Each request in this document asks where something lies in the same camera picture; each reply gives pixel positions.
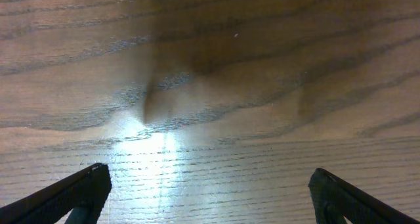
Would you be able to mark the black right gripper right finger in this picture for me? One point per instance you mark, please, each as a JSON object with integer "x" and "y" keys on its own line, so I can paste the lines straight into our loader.
{"x": 336, "y": 201}

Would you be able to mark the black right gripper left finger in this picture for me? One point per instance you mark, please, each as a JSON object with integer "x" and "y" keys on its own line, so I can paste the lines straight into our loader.
{"x": 81, "y": 196}

